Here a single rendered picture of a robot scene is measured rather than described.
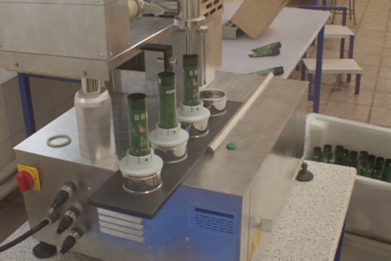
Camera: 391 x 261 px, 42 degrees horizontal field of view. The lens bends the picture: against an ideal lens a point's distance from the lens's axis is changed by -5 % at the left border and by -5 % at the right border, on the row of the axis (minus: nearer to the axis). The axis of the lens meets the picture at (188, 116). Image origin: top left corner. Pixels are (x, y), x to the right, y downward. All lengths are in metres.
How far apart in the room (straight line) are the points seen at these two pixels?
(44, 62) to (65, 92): 2.28
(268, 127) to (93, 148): 0.37
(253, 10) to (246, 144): 1.73
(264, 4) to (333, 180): 1.40
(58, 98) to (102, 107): 2.25
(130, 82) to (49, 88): 1.86
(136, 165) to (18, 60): 0.33
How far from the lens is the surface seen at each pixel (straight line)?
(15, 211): 2.84
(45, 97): 3.13
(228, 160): 1.00
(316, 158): 2.00
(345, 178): 1.52
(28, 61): 1.03
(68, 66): 0.98
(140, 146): 0.85
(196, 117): 1.04
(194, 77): 1.02
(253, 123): 1.15
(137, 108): 0.83
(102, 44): 0.92
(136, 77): 1.30
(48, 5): 0.97
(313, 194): 1.43
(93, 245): 1.12
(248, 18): 2.75
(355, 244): 1.80
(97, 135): 1.00
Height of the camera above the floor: 1.50
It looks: 24 degrees down
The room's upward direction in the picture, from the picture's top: 1 degrees counter-clockwise
